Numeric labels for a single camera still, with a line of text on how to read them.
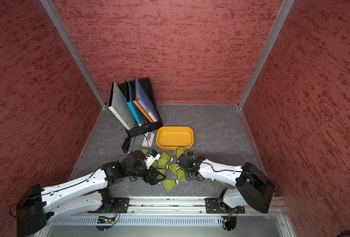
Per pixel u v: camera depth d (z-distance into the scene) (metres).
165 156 0.87
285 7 0.71
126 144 0.93
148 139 0.97
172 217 0.71
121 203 0.74
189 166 0.65
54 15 0.74
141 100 0.83
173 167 0.84
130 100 0.81
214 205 0.74
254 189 0.42
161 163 0.85
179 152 0.97
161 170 0.82
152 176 0.66
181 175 0.80
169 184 0.79
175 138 1.03
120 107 0.96
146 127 1.03
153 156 0.69
